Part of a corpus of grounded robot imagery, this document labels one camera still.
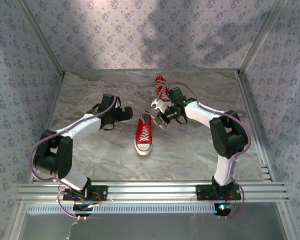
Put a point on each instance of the red canvas sneaker white laces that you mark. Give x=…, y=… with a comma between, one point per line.
x=160, y=81
x=143, y=149

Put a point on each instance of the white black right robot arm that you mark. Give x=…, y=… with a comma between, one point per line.
x=200, y=115

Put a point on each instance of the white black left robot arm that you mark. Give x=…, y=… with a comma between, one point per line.
x=82, y=125

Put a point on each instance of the grey sheet metal panel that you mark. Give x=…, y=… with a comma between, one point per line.
x=152, y=227

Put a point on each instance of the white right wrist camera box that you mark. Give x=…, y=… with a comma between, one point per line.
x=160, y=105

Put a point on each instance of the aluminium side rail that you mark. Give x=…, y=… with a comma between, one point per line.
x=53, y=107
x=249, y=105

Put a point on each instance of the aluminium mounting rail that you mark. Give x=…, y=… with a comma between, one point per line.
x=152, y=192

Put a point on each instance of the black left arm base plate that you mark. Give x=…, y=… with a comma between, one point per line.
x=102, y=192

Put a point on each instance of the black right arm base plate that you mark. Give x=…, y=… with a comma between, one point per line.
x=202, y=192

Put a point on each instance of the aluminium frame post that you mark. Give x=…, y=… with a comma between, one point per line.
x=260, y=37
x=45, y=37

